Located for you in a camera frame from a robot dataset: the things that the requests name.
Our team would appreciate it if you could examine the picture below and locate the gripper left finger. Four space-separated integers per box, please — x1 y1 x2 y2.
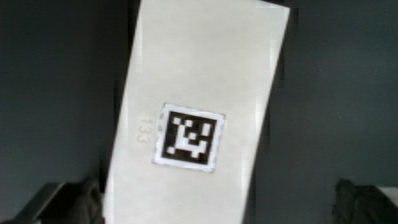
8 177 107 224

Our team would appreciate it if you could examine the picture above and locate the white cabinet top block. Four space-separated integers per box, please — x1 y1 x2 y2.
103 0 290 224

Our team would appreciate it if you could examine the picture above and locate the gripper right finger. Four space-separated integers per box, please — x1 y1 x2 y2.
333 179 398 224

